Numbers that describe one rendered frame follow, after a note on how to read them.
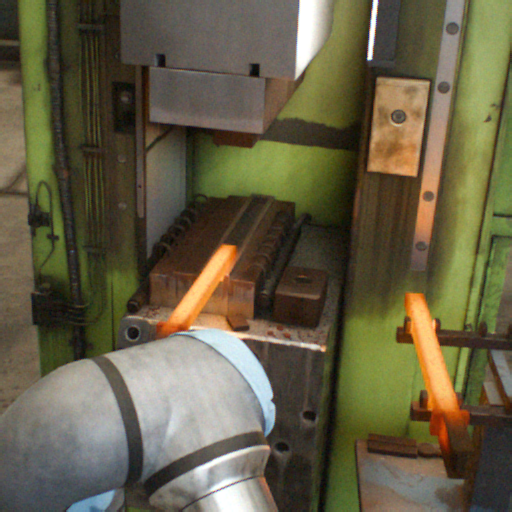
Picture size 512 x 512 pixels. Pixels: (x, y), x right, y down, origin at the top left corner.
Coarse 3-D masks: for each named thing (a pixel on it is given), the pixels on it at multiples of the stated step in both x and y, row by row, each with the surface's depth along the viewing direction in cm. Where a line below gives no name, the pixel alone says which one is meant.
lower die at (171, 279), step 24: (216, 216) 182; (240, 216) 181; (264, 216) 183; (288, 216) 184; (192, 240) 173; (216, 240) 171; (168, 264) 162; (192, 264) 160; (240, 264) 161; (264, 264) 162; (168, 288) 159; (216, 288) 157; (240, 288) 156; (216, 312) 159; (240, 312) 158
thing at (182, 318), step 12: (216, 252) 161; (228, 252) 161; (216, 264) 156; (228, 264) 159; (204, 276) 150; (216, 276) 151; (192, 288) 146; (204, 288) 146; (192, 300) 141; (204, 300) 144; (180, 312) 137; (192, 312) 137; (168, 324) 131; (180, 324) 132; (156, 336) 128; (168, 336) 128
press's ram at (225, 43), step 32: (128, 0) 139; (160, 0) 137; (192, 0) 136; (224, 0) 135; (256, 0) 134; (288, 0) 133; (320, 0) 152; (128, 32) 141; (160, 32) 139; (192, 32) 138; (224, 32) 137; (256, 32) 136; (288, 32) 135; (320, 32) 158; (192, 64) 140; (224, 64) 139; (256, 64) 144; (288, 64) 137
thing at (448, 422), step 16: (416, 304) 140; (416, 320) 135; (416, 336) 132; (432, 336) 131; (416, 352) 131; (432, 352) 127; (432, 368) 123; (432, 384) 119; (448, 384) 119; (432, 400) 117; (448, 400) 115; (432, 416) 112; (448, 416) 110; (464, 416) 111; (432, 432) 113; (448, 432) 107; (464, 432) 107; (448, 448) 109; (464, 448) 104; (448, 464) 107; (464, 464) 105
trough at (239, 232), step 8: (256, 200) 192; (264, 200) 191; (248, 208) 187; (256, 208) 189; (248, 216) 184; (256, 216) 185; (240, 224) 180; (248, 224) 180; (232, 232) 174; (240, 232) 176; (248, 232) 177; (232, 240) 172; (240, 240) 173
